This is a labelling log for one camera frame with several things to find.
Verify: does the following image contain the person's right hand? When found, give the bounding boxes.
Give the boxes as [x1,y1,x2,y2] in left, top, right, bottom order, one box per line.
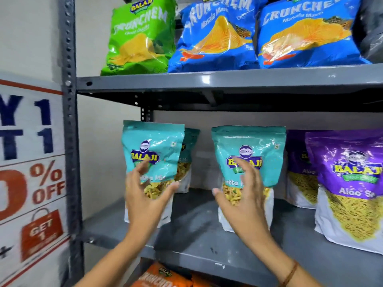
[211,157,272,246]

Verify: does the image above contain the grey Rumbles bag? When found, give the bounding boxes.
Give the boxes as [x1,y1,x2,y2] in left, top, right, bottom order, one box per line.
[353,0,383,65]

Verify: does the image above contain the person's right forearm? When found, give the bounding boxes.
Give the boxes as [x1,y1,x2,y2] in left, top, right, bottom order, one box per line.
[248,230,322,287]

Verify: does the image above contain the white promotional poster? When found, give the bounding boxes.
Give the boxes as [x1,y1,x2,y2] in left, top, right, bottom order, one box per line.
[0,71,70,287]

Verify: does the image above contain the blue Crunchem bag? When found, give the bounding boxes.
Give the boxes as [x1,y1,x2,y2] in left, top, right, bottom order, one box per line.
[257,0,372,69]
[167,0,268,74]

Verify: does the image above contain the purple Aloo Sev pouch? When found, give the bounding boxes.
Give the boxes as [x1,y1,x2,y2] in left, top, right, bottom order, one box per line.
[305,129,383,256]
[284,130,319,210]

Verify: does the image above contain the orange Crunchem bag below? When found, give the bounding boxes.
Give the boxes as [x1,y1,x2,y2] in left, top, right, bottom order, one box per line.
[131,262,193,287]

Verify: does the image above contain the person's left forearm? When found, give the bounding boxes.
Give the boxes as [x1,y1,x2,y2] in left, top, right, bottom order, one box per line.
[75,233,158,287]

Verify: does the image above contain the person's left hand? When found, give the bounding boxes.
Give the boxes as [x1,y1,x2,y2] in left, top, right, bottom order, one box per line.
[124,159,180,237]

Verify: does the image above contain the green Crunchem bag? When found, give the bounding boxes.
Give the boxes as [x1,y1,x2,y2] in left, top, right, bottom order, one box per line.
[100,0,177,77]

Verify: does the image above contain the orange thread bracelet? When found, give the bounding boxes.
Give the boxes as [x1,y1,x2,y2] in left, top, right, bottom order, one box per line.
[278,261,299,287]

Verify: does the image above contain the grey metal shelf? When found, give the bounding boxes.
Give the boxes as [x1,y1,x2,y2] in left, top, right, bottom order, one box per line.
[58,0,383,287]

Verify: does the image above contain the teal Balaji pouch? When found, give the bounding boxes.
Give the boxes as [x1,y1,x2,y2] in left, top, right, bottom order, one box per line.
[121,120,186,228]
[175,128,200,194]
[211,125,287,233]

